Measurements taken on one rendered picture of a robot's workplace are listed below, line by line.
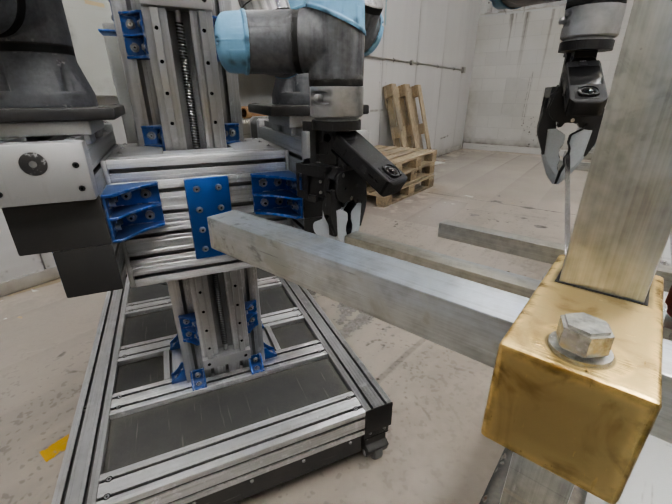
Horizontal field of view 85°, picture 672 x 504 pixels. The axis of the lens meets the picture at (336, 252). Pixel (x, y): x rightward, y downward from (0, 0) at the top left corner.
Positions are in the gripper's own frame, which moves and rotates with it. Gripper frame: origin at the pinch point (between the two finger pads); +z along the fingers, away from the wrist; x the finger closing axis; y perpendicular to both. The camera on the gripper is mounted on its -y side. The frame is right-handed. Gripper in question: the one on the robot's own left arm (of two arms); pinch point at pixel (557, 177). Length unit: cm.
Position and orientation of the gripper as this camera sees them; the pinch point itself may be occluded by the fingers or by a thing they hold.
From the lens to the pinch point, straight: 72.9
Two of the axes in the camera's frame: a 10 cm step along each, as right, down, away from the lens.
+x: -9.5, -1.3, 2.9
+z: 0.0, 9.2, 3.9
